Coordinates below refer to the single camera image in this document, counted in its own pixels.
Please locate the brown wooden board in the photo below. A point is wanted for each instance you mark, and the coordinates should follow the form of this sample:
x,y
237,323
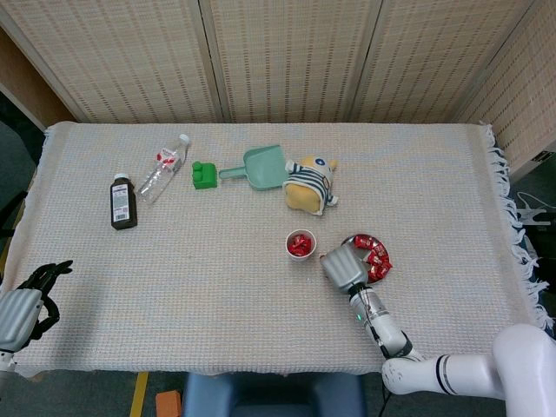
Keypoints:
x,y
26,82

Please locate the black power strip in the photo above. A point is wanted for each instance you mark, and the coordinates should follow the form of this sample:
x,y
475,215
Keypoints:
x,y
543,156

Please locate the white clamp stand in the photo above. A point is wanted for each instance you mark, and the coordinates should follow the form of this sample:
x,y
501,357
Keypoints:
x,y
526,213

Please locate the green toy block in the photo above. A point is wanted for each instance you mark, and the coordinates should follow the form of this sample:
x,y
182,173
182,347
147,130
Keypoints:
x,y
206,176

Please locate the woven folding screen panel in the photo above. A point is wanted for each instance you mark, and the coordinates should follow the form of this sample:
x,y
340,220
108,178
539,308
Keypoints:
x,y
438,61
291,61
121,61
525,100

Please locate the black equipment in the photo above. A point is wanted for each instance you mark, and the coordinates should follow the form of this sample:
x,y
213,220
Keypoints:
x,y
5,232
543,243

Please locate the orange block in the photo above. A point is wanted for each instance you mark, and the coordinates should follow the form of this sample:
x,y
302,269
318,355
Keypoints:
x,y
168,404

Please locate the white paper cup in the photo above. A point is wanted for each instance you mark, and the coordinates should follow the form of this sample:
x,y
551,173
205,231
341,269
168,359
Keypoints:
x,y
300,259

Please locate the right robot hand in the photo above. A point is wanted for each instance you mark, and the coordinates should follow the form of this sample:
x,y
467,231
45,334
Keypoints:
x,y
345,269

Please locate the brown medicine bottle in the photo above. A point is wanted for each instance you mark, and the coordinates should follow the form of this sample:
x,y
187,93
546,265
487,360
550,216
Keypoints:
x,y
123,208

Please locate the yellow striped plush toy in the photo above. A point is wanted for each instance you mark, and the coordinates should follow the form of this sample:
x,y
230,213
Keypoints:
x,y
304,195

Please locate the silver bowl of red candies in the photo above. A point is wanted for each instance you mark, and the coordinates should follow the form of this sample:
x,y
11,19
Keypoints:
x,y
347,240

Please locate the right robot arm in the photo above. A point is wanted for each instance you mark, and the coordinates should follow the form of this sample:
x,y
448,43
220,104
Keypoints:
x,y
382,323

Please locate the woven beige tablecloth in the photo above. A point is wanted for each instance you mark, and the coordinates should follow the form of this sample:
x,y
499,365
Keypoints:
x,y
195,282

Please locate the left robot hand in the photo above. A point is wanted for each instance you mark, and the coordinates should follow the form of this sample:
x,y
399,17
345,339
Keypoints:
x,y
17,317

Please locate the teal plastic scoop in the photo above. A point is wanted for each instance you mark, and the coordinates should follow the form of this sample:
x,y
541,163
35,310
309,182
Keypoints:
x,y
265,169

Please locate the clear plastic water bottle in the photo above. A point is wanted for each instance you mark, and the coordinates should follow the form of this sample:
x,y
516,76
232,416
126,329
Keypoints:
x,y
158,174

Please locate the red candy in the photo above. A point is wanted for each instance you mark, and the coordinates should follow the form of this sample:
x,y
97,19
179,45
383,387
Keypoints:
x,y
375,260
364,241
299,240
295,251
380,249
306,246
379,273

